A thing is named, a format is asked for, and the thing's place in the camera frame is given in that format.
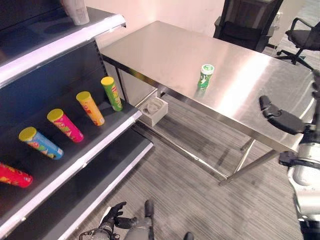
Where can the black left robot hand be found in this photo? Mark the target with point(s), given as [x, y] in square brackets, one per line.
[117, 220]

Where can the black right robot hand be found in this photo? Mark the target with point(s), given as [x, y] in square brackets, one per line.
[285, 120]

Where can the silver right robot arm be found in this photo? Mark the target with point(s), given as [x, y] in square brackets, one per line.
[308, 150]

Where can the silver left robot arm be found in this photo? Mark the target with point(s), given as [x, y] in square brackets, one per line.
[100, 235]

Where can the silver left robot leg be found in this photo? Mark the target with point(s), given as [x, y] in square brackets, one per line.
[138, 228]

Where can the dark left robot foot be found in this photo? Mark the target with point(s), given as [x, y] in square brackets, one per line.
[149, 208]

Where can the dark robot foot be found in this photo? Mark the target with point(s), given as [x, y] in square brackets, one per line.
[149, 208]
[188, 236]

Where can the dark right robot foot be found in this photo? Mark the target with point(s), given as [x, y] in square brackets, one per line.
[188, 236]

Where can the black swivel chair with armrests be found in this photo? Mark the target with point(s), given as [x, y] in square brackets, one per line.
[306, 37]

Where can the short green can white lid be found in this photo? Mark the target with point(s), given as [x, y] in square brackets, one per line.
[205, 76]

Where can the black high-back office chair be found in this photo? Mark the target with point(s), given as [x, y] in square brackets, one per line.
[243, 27]

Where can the pink chip can yellow lid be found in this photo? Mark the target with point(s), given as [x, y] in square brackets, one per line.
[66, 126]

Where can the blue chip can yellow lid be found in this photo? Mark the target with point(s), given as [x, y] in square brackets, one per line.
[41, 143]

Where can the red chip can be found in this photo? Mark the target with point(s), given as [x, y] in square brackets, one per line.
[15, 176]

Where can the orange chip can yellow lid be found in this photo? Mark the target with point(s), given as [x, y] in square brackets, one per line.
[91, 108]

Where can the grey cardboard cup tray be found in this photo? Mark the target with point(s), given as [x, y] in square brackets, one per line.
[156, 111]

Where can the green chip can yellow lid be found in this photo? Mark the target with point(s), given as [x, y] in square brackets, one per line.
[112, 93]

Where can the stainless steel table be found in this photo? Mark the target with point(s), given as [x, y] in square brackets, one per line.
[175, 55]

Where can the black store shelf unit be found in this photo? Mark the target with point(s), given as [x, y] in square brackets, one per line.
[62, 65]

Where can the white paper cup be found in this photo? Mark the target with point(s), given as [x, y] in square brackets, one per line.
[77, 11]

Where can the black shelf board white rail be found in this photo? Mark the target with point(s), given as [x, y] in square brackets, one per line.
[37, 37]
[105, 175]
[75, 150]

